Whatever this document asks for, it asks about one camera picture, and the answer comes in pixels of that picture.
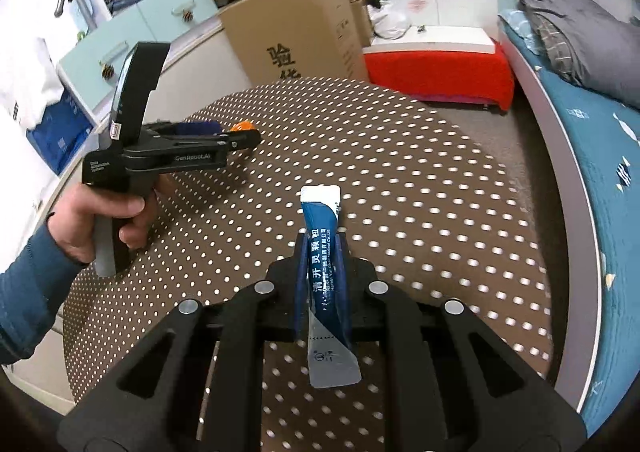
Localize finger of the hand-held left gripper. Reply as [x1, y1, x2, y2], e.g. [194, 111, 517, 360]
[150, 129, 262, 153]
[145, 119, 226, 139]

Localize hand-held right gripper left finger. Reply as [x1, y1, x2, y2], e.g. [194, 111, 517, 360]
[57, 229, 313, 452]

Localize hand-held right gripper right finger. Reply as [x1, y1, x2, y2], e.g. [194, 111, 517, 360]
[335, 229, 588, 452]

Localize dark blue sachet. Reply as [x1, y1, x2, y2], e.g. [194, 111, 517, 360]
[300, 184, 362, 389]

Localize person's left forearm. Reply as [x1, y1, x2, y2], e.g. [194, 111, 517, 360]
[0, 224, 86, 366]

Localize person's left hand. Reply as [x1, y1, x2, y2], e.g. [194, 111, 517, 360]
[47, 177, 159, 265]

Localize large light green drawer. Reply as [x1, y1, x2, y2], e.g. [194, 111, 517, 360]
[57, 22, 144, 104]

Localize blue bag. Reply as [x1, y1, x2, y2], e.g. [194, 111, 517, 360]
[27, 92, 91, 176]

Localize white printed bag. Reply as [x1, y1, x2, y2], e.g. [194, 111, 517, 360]
[0, 39, 64, 131]

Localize large cardboard box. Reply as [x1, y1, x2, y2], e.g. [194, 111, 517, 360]
[219, 0, 372, 89]

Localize curved beige cabinet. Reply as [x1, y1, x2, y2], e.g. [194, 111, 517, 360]
[0, 24, 234, 414]

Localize brown polka dot tablecloth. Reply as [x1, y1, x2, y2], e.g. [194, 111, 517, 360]
[62, 77, 554, 452]

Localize white plastic bag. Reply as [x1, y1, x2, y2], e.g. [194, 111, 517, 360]
[370, 2, 414, 41]

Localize red bench with white top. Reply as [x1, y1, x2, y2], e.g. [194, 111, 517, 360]
[361, 24, 516, 113]

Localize blue patterned mattress sheet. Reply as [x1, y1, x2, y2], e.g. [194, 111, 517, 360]
[500, 7, 640, 438]

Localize plaid pillow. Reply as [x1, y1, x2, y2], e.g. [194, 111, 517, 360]
[530, 12, 572, 64]

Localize grey pillow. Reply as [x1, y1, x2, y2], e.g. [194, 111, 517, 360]
[516, 0, 640, 109]

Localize light green bed frame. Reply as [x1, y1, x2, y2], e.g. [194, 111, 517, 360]
[497, 0, 640, 439]

